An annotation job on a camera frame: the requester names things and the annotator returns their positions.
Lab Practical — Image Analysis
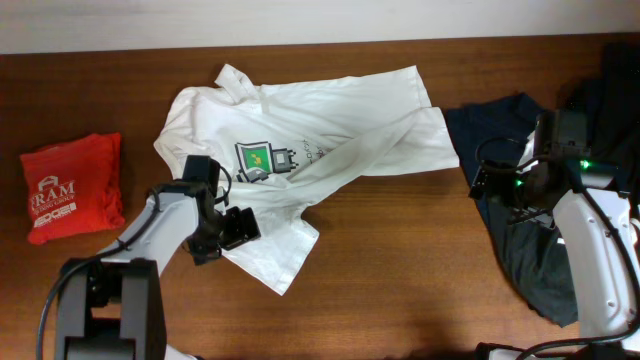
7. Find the white t-shirt with graphic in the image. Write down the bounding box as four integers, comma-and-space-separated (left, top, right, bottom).
154, 66, 459, 294

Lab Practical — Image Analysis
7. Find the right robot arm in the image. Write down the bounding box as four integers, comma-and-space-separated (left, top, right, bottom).
470, 110, 639, 360

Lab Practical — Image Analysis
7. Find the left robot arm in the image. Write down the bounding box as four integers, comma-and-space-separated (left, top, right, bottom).
43, 155, 261, 360

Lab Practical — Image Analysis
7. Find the dark navy garment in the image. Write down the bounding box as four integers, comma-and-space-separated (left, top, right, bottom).
445, 93, 578, 327

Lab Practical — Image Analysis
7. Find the black garment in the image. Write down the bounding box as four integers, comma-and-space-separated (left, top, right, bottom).
566, 43, 639, 197

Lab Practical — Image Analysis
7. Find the folded red t-shirt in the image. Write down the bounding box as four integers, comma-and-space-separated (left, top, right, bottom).
20, 133, 125, 245

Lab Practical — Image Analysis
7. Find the left black cable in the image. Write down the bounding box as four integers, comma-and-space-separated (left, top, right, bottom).
35, 162, 234, 360

